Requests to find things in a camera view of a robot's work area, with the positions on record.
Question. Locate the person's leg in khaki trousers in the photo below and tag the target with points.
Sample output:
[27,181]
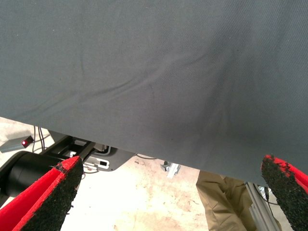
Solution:
[216,204]

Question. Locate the dark grey table cloth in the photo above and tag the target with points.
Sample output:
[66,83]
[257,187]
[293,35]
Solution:
[144,72]

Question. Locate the grey box with red light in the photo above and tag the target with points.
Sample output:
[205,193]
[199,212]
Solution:
[12,144]

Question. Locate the aluminium profile leg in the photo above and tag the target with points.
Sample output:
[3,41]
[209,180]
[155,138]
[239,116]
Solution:
[258,207]

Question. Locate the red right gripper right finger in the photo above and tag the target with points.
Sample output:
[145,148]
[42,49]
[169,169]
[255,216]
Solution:
[288,192]

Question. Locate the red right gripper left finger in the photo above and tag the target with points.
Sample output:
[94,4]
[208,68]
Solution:
[48,204]

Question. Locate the black round column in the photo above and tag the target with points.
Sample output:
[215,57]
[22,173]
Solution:
[24,168]

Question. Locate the black metal frame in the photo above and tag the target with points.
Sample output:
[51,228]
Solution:
[118,158]

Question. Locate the silver metal bracket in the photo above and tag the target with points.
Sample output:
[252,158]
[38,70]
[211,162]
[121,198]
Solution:
[172,168]

